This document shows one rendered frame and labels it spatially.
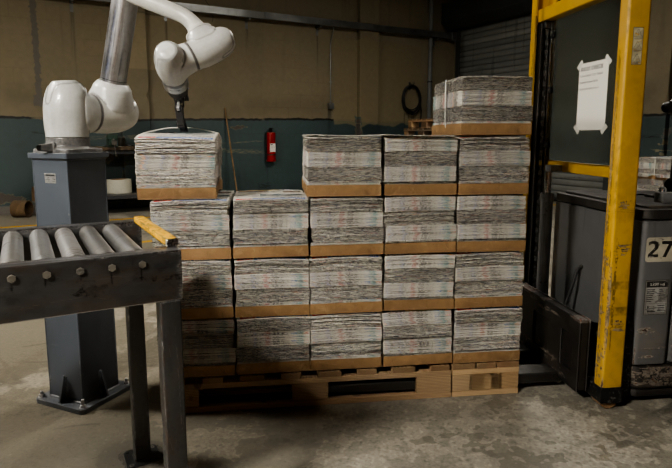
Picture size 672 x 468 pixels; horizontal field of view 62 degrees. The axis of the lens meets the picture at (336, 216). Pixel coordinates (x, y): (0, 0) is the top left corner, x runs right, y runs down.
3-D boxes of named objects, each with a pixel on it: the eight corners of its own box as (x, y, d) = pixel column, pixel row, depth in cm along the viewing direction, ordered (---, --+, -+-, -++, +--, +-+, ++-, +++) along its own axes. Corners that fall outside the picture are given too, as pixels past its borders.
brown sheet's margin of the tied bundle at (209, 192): (145, 190, 220) (144, 179, 218) (220, 189, 223) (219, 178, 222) (136, 200, 204) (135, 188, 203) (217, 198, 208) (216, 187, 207)
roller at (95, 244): (74, 232, 167) (87, 244, 169) (92, 264, 127) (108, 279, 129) (87, 221, 168) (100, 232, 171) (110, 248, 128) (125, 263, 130)
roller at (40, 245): (25, 239, 161) (41, 248, 163) (27, 274, 120) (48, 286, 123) (36, 224, 162) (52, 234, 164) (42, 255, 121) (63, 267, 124)
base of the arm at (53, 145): (22, 153, 209) (20, 137, 209) (71, 151, 229) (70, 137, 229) (56, 153, 202) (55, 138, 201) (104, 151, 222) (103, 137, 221)
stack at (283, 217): (174, 373, 253) (166, 190, 241) (425, 360, 267) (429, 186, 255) (159, 415, 215) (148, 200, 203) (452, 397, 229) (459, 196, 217)
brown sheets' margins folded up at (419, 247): (174, 343, 250) (169, 231, 243) (426, 331, 265) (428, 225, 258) (158, 379, 213) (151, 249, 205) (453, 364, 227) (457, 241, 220)
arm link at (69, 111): (35, 137, 213) (30, 78, 210) (77, 137, 229) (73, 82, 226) (62, 137, 206) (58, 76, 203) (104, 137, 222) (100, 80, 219)
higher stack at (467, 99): (424, 360, 267) (430, 83, 248) (484, 357, 271) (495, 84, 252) (450, 397, 229) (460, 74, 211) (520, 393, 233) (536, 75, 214)
